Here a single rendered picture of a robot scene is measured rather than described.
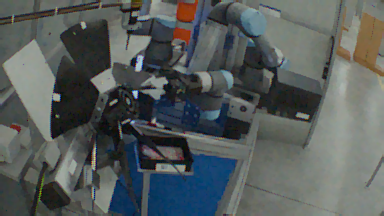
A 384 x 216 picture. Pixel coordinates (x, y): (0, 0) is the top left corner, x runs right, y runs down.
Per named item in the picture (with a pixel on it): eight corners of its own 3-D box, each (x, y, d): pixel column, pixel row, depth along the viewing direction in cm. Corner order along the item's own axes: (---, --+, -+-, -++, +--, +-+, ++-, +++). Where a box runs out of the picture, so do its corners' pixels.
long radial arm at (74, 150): (61, 138, 108) (80, 126, 105) (73, 155, 111) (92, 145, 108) (36, 187, 83) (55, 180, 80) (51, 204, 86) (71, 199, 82)
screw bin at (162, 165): (139, 171, 145) (140, 158, 142) (134, 147, 159) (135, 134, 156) (191, 173, 151) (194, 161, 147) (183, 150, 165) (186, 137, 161)
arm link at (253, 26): (273, 53, 181) (233, -4, 136) (294, 66, 173) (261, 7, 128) (263, 70, 181) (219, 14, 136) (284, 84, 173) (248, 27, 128)
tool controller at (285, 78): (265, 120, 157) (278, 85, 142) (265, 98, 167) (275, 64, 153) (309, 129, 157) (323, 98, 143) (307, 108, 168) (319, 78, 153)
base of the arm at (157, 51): (150, 47, 201) (153, 32, 197) (175, 52, 199) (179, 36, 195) (140, 56, 188) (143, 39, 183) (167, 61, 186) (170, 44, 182)
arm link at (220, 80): (232, 94, 146) (236, 75, 142) (209, 98, 140) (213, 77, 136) (220, 85, 151) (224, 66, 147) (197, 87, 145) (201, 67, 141)
